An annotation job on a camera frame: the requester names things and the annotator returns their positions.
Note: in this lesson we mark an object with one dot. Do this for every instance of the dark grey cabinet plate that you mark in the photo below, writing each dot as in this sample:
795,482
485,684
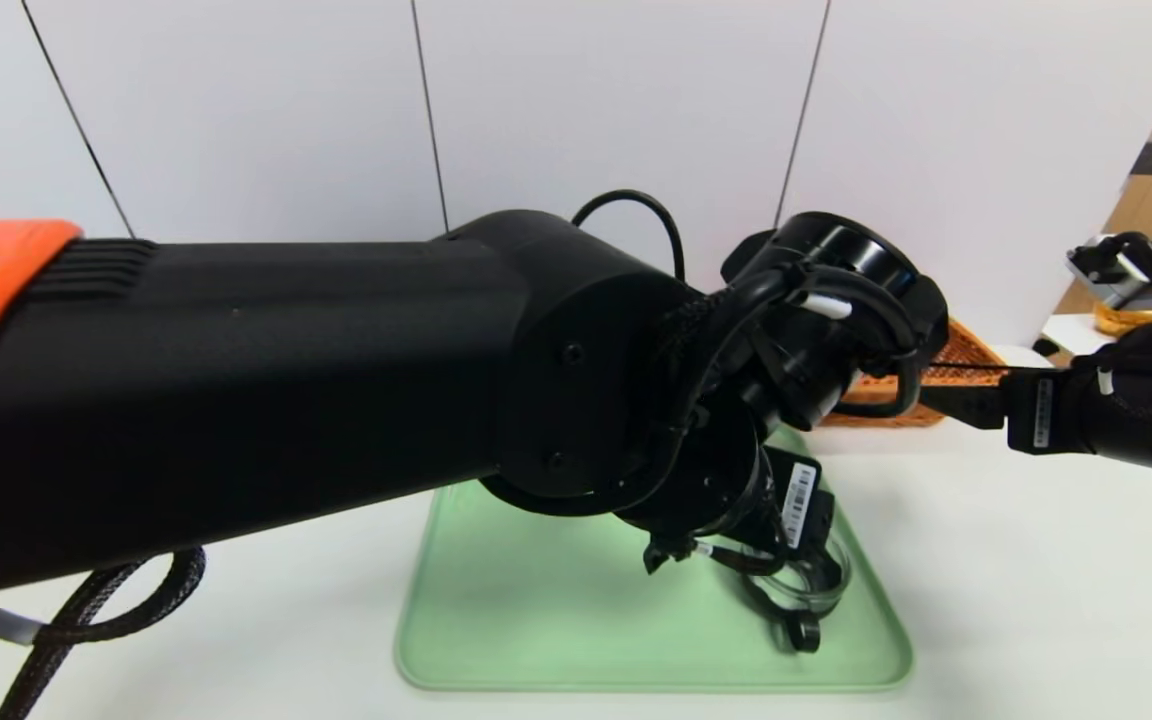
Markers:
1150,160

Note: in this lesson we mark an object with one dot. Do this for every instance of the orange wicker basket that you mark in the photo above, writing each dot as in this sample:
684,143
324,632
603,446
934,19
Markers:
966,350

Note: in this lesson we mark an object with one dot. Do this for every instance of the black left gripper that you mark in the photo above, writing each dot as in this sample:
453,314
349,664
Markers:
800,503

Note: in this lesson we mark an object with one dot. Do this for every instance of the small black floor object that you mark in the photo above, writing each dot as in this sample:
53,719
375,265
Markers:
1042,348

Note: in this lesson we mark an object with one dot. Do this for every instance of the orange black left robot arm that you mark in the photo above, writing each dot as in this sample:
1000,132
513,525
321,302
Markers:
286,380

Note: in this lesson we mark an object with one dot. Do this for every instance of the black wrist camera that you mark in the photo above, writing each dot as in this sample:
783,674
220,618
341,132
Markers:
1111,275
836,260

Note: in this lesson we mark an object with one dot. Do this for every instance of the light green plastic tray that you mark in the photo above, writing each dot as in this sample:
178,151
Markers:
556,620

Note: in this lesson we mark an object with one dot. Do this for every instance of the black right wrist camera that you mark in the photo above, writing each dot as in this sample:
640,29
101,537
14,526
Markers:
1111,275

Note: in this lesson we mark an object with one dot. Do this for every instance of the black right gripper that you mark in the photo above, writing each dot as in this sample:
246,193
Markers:
1042,412

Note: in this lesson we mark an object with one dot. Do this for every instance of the bread slice on side table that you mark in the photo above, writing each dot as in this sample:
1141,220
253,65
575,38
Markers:
1126,320

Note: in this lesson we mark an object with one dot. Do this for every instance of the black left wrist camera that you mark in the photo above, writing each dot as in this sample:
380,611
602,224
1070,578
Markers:
836,260

